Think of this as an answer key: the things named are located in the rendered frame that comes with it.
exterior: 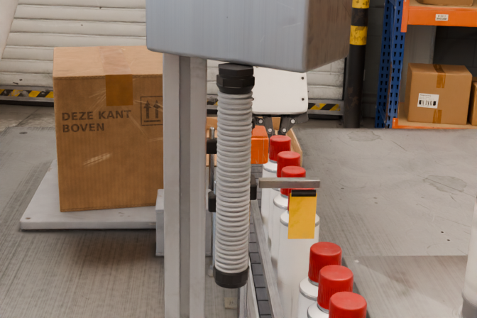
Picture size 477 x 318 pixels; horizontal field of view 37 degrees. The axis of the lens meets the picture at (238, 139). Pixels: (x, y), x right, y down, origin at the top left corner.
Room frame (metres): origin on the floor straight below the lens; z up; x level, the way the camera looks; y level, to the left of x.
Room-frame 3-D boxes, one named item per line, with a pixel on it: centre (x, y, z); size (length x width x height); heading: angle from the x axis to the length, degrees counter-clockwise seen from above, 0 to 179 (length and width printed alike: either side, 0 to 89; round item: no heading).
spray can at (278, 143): (1.05, -0.06, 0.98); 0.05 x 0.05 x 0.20
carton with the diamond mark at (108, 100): (1.46, 0.26, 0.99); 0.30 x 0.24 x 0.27; 14
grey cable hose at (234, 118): (0.62, 0.00, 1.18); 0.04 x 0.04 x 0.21
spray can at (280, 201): (0.91, -0.08, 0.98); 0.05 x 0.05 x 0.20
